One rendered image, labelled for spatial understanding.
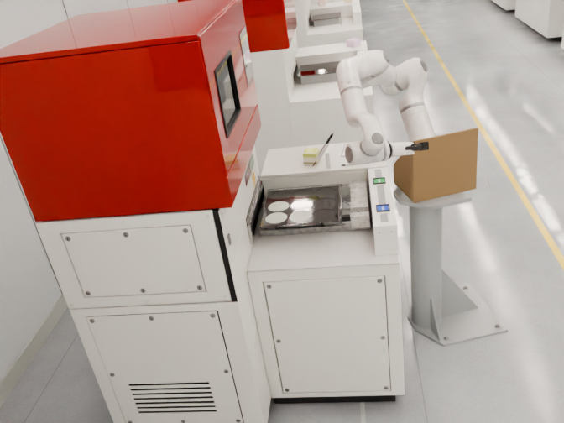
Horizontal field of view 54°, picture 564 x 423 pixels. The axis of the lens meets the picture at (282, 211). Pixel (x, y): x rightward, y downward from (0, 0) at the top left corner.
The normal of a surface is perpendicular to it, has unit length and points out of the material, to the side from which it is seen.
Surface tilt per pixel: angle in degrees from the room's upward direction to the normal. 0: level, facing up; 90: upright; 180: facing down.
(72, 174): 90
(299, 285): 90
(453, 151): 90
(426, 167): 90
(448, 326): 0
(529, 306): 0
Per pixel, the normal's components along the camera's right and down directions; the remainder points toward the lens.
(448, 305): 0.18, 0.45
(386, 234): -0.09, 0.48
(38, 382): -0.13, -0.87
